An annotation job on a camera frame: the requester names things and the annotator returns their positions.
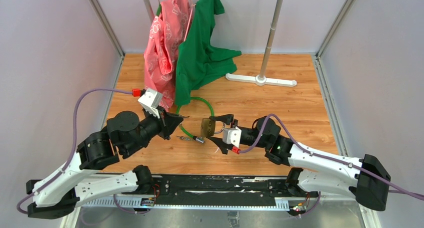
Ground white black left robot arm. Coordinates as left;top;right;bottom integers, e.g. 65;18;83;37
26;109;184;219

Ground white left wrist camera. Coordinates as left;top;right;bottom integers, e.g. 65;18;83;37
137;88;163;118

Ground white clothes rack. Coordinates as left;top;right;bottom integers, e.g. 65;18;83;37
143;0;297;87

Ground pink patterned garment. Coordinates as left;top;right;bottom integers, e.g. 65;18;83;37
143;0;192;110

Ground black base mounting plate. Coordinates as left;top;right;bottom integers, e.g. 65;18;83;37
147;174;307;206

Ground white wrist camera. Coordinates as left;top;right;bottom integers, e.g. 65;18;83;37
137;88;163;118
222;127;242;148

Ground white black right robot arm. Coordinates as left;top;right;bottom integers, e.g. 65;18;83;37
200;114;391;211

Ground green t-shirt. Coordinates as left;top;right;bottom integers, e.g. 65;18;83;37
174;0;242;106

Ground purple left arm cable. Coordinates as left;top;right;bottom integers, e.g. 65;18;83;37
16;88;143;215

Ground green cable lock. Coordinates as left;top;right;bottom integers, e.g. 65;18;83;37
175;96;215;144

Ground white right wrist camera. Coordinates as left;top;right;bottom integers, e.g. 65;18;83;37
222;127;242;148

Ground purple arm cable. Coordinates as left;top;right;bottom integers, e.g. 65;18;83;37
231;113;424;201
16;88;143;215

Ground brass padlock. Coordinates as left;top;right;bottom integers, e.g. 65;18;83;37
200;118;226;138

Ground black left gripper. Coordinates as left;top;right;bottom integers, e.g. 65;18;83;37
125;105;185;155

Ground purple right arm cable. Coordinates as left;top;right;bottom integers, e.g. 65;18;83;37
231;113;424;201

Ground aluminium frame rail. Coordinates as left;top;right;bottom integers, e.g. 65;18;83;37
61;192;381;227

